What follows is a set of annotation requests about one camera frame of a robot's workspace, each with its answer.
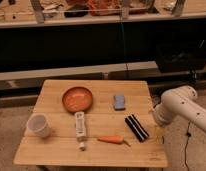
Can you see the black striped eraser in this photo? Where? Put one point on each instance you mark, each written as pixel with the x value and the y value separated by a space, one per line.
pixel 137 129

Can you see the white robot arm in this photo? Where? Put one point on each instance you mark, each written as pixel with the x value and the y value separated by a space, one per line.
pixel 180 101

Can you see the blue sponge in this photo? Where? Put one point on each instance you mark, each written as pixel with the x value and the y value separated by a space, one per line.
pixel 119 102

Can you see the orange plate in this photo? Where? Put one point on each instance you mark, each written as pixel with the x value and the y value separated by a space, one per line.
pixel 77 99

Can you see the wooden table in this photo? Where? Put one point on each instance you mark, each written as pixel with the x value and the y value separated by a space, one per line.
pixel 61 148

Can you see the white tube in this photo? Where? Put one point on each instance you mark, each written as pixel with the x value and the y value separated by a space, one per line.
pixel 81 133

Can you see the orange carrot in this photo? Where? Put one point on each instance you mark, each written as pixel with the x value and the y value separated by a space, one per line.
pixel 116 139

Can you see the black box on floor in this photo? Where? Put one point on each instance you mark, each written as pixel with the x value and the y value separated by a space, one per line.
pixel 177 57

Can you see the white plastic cup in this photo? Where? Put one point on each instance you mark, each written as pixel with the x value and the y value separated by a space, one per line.
pixel 38 125

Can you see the black power adapter with cable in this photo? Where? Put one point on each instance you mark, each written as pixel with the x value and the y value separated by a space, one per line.
pixel 188 136

